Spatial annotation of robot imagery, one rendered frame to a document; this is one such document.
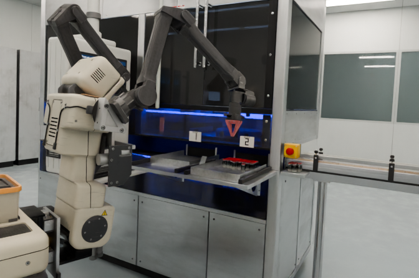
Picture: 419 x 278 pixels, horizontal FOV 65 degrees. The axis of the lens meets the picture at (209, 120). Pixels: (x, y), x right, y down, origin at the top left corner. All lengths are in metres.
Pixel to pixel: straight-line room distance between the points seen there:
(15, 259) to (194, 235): 1.23
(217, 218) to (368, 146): 4.63
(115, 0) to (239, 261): 1.89
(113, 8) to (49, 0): 0.72
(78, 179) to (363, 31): 5.74
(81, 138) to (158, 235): 1.17
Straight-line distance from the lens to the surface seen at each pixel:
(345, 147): 6.39
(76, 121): 1.25
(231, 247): 2.05
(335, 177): 1.87
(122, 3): 2.49
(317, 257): 2.06
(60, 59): 1.97
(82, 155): 1.34
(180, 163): 1.78
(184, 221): 2.17
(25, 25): 7.25
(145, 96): 1.22
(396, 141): 6.33
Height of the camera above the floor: 1.22
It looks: 3 degrees down
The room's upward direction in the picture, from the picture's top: 3 degrees clockwise
